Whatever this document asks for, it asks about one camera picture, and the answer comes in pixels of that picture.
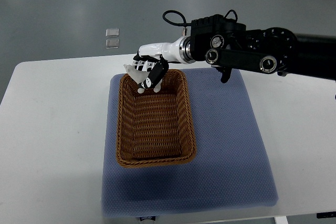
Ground lower clear floor tile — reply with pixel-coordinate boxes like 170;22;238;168
106;39;120;49

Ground black table control panel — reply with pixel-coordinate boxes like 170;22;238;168
316;211;336;219

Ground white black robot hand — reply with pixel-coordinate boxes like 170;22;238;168
132;41;184;89

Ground white bear figurine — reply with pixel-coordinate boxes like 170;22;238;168
123;65;152;94

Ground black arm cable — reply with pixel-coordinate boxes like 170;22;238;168
162;10;192;29

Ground brown wicker basket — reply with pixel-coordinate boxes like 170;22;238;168
116;69;197;168

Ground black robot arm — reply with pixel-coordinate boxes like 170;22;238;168
133;14;335;89

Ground blue textured mat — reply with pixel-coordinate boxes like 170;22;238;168
101;68;278;218

